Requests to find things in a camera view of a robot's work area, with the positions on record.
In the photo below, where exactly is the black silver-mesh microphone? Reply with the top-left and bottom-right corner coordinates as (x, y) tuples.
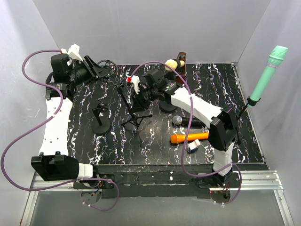
(172, 115), (206, 127)

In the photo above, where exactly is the aluminium rail frame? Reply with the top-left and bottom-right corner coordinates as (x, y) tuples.
(20, 62), (294, 226)

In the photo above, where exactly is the green microphone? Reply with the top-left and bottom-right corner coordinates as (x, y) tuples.
(247, 45), (288, 108)

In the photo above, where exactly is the orange microphone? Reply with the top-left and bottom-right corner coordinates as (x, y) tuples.
(170, 132), (209, 144)

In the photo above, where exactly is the small white blue box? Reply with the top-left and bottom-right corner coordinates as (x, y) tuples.
(188, 139), (200, 153)

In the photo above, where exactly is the tripod shock-mount mic stand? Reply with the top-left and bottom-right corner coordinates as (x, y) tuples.
(97, 59), (153, 143)

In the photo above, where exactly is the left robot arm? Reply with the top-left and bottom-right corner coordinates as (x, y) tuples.
(31, 54), (111, 188)

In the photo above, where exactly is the tripod stand for green mic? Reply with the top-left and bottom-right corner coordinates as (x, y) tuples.
(236, 97), (261, 145)

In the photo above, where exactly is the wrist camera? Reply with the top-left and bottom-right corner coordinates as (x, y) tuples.
(126, 75), (140, 94)
(67, 43), (83, 61)

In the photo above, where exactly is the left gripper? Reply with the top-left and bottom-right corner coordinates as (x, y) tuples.
(69, 56), (110, 86)

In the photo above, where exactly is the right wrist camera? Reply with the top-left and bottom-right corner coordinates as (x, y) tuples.
(126, 75), (140, 94)

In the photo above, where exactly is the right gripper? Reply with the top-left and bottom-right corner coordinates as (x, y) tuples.
(130, 86), (158, 113)

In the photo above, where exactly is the round-base stand for cream mic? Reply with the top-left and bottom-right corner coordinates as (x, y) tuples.
(159, 72), (179, 113)

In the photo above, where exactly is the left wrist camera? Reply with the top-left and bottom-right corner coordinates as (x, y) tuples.
(67, 43), (83, 61)

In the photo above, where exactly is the cream microphone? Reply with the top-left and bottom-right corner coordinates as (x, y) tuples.
(165, 59), (185, 72)

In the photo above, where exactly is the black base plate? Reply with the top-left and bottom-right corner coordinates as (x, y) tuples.
(72, 163), (269, 198)

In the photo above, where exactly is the brown metronome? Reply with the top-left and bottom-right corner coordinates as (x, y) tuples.
(176, 52), (186, 84)

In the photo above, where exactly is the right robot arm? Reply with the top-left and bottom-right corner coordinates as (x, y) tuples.
(127, 69), (239, 187)

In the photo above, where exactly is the short round-base mic stand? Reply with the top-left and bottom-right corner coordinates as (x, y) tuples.
(91, 103), (111, 136)

